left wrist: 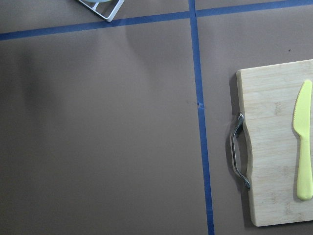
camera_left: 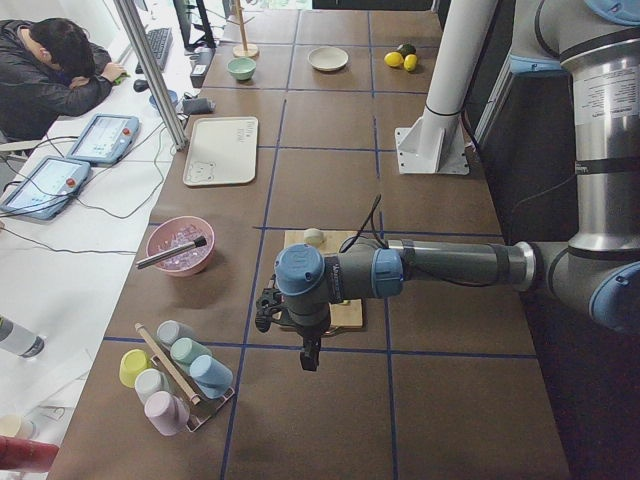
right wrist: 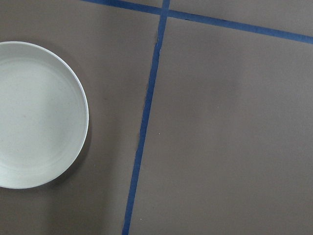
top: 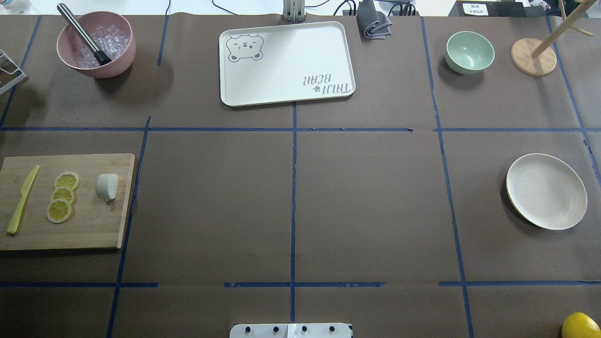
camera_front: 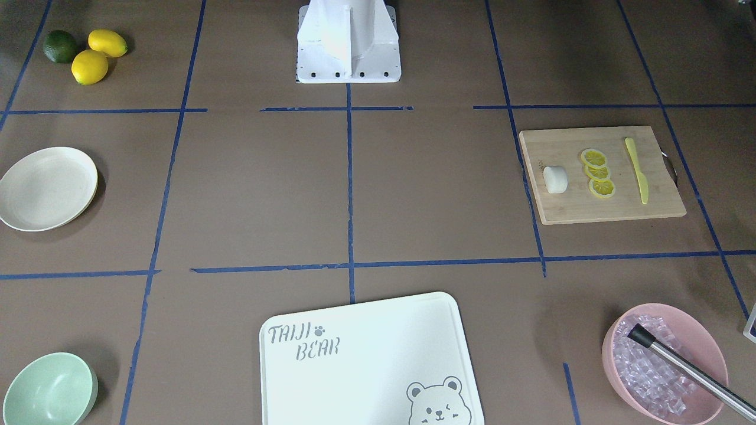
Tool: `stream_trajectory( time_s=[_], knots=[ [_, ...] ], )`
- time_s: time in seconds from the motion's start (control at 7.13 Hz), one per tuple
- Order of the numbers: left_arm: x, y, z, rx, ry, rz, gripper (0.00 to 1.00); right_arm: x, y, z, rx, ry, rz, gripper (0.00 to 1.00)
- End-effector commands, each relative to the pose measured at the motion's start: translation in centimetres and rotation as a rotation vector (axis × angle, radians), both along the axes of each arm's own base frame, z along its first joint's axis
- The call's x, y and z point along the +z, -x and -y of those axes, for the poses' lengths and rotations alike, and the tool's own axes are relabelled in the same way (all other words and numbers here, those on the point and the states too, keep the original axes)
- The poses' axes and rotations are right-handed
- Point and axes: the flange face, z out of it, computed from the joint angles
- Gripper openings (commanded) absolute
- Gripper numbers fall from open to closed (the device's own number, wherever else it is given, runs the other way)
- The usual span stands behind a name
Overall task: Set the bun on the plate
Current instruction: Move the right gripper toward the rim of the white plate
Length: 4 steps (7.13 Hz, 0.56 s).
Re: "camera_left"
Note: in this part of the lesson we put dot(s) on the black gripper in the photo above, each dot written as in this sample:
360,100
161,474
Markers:
312,331

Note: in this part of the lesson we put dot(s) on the white steamed bun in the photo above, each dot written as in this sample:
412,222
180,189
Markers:
314,237

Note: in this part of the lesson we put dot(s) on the beige round plate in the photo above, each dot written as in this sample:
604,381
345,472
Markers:
328,58

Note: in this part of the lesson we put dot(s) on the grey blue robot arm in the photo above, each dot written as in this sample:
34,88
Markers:
596,272

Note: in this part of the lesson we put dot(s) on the cream rectangular tray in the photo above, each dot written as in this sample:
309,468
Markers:
222,151

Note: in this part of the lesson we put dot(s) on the blue cup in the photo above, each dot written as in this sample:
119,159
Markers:
213,377

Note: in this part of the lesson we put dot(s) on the acrylic cup rack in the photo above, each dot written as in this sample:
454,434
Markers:
202,409

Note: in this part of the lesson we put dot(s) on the green cup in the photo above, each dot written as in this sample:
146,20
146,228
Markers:
185,350

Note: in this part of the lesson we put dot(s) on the pink cup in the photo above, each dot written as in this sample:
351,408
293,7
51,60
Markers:
167,412

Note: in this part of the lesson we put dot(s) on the white grey cup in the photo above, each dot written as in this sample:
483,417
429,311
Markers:
149,382

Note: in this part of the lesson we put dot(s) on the yellow cup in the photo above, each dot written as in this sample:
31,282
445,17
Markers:
132,363

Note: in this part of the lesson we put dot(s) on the pink bowl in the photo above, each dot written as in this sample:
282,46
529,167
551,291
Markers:
179,232

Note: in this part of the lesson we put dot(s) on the grey folded cloth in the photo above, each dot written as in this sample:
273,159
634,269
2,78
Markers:
197,106

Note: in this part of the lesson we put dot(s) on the clear water bottle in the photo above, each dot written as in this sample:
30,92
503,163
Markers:
18,340

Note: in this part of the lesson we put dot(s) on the green bowl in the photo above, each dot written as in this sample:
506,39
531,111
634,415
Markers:
241,68

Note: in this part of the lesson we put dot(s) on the far blue teach pendant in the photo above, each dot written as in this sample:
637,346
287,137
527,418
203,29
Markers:
105,139

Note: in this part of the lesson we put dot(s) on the blue teach pendant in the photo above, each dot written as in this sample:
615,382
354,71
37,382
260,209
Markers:
105,139
47,189

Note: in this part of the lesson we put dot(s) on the near blue teach pendant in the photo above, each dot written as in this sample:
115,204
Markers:
47,189

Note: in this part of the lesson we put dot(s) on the red cylinder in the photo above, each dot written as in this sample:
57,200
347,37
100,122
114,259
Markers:
27,455

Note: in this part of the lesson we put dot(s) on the yellow lemon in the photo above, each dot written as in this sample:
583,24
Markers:
394,59
410,62

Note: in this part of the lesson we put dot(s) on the wooden mug stand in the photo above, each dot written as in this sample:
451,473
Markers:
244,49

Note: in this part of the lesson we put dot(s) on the black rectangular box device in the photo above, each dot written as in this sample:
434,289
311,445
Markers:
200,64

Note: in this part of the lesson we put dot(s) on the black computer mouse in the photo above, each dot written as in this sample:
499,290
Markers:
140,85

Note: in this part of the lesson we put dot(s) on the green avocado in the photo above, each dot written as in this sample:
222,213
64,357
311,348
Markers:
406,49

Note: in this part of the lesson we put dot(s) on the black keyboard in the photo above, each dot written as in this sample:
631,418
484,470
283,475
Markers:
160,41

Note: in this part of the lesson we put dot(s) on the person in black jacket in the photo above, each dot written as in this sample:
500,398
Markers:
50,69

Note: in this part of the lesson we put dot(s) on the metal handled black brush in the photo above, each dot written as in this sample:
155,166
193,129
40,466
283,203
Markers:
170,252

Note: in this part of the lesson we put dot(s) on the white pedestal column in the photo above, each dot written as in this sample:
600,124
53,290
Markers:
435,144

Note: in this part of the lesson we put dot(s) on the aluminium frame post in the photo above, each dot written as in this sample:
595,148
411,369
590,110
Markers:
137,36

